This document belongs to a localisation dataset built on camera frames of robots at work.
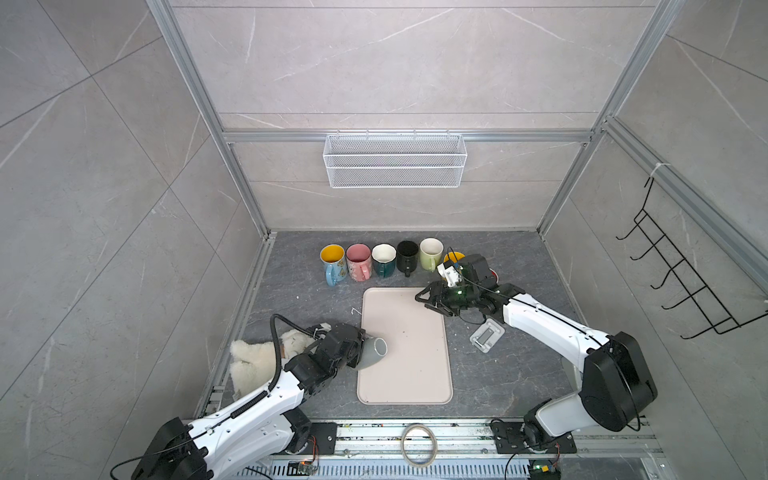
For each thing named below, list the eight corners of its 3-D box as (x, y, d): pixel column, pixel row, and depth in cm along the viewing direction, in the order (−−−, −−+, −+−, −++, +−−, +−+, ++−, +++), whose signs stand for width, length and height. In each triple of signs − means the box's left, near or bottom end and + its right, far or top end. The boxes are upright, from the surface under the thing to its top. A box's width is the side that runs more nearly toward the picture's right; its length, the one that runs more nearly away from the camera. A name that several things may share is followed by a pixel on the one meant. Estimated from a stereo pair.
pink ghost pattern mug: (347, 289, 104) (343, 270, 95) (350, 261, 112) (347, 242, 103) (371, 289, 104) (370, 270, 95) (373, 261, 112) (371, 242, 103)
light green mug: (419, 274, 108) (421, 257, 100) (417, 255, 114) (419, 237, 106) (441, 274, 108) (445, 257, 100) (438, 255, 114) (442, 237, 106)
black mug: (396, 278, 107) (397, 262, 100) (396, 256, 113) (396, 240, 106) (417, 278, 107) (419, 262, 100) (416, 256, 113) (417, 240, 106)
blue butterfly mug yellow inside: (321, 291, 103) (316, 273, 95) (327, 262, 112) (322, 243, 103) (345, 291, 103) (341, 273, 95) (349, 262, 112) (345, 243, 103)
